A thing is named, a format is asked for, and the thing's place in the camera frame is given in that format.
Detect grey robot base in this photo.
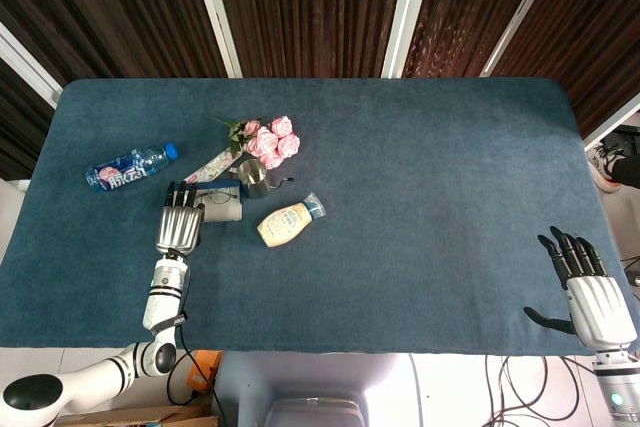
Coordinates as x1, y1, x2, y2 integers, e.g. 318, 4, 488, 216
211, 351, 426, 427

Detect cream squeeze sauce bottle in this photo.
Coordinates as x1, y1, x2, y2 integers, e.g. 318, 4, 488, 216
256, 192, 327, 249

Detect floral print tube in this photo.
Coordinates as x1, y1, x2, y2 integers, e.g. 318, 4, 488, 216
182, 146, 241, 184

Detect steel gooseneck pouring pitcher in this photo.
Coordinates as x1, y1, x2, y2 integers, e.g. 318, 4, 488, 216
228, 158, 296, 200

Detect black floor cable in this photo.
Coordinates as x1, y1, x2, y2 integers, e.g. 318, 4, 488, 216
499, 355, 601, 426

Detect pink artificial rose bouquet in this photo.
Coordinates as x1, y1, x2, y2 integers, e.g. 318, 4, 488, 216
206, 115, 302, 171

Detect thin metal frame eyeglasses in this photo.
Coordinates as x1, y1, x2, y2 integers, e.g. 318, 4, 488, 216
197, 187, 241, 206

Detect white sneaker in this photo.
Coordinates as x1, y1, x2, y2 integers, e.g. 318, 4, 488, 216
587, 139, 627, 194

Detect brown floor cable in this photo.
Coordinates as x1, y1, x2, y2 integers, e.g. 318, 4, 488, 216
485, 354, 509, 427

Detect dark brown pleated curtain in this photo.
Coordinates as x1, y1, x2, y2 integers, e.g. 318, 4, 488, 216
403, 0, 557, 79
209, 0, 412, 79
492, 0, 640, 139
0, 0, 227, 88
0, 57, 57, 181

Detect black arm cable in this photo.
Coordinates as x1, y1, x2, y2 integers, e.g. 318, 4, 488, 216
166, 319, 227, 427

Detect brown cardboard box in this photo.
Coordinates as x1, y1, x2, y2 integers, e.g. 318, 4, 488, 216
52, 400, 219, 427

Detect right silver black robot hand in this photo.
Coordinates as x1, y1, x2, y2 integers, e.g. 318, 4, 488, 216
523, 225, 639, 351

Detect blue velvet tablecloth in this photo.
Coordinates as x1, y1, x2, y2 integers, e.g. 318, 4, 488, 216
0, 77, 640, 359

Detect black trouser leg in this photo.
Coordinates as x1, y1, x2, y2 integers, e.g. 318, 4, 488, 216
610, 152, 640, 184

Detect white screen frame post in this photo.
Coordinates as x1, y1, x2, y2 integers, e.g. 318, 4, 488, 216
478, 0, 569, 79
0, 21, 64, 109
582, 95, 640, 151
380, 0, 437, 79
187, 0, 244, 79

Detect blue labelled drink bottle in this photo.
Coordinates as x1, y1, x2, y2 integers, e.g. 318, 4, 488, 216
84, 141, 180, 195

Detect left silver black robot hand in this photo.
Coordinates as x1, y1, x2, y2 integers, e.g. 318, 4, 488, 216
155, 180, 206, 256

